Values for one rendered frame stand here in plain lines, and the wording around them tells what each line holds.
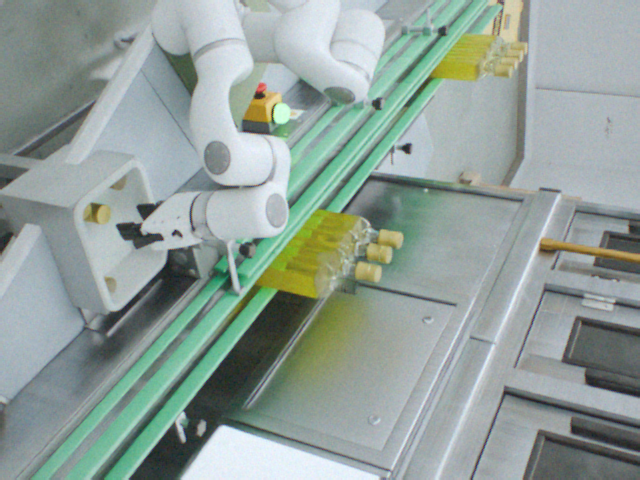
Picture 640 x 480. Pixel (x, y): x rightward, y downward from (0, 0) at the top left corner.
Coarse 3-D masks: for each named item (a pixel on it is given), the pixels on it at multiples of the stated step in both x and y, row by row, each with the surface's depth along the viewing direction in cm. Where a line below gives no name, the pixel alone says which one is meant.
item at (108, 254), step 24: (120, 168) 129; (144, 168) 133; (96, 192) 124; (120, 192) 137; (144, 192) 135; (120, 216) 141; (96, 240) 136; (120, 240) 142; (96, 264) 126; (120, 264) 142; (144, 264) 142; (120, 288) 137
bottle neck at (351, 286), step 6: (336, 276) 150; (336, 282) 149; (342, 282) 149; (348, 282) 148; (354, 282) 148; (336, 288) 149; (342, 288) 149; (348, 288) 148; (354, 288) 148; (354, 294) 149
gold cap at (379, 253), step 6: (372, 246) 157; (378, 246) 156; (384, 246) 156; (366, 252) 157; (372, 252) 156; (378, 252) 156; (384, 252) 155; (390, 252) 157; (372, 258) 157; (378, 258) 156; (384, 258) 155; (390, 258) 157
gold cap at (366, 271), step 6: (360, 264) 153; (366, 264) 153; (372, 264) 153; (360, 270) 152; (366, 270) 152; (372, 270) 151; (378, 270) 152; (360, 276) 153; (366, 276) 152; (372, 276) 151; (378, 276) 153
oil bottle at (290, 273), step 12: (276, 264) 153; (288, 264) 153; (300, 264) 152; (312, 264) 152; (324, 264) 152; (264, 276) 155; (276, 276) 153; (288, 276) 152; (300, 276) 150; (312, 276) 149; (324, 276) 149; (276, 288) 155; (288, 288) 154; (300, 288) 152; (312, 288) 150; (324, 288) 150
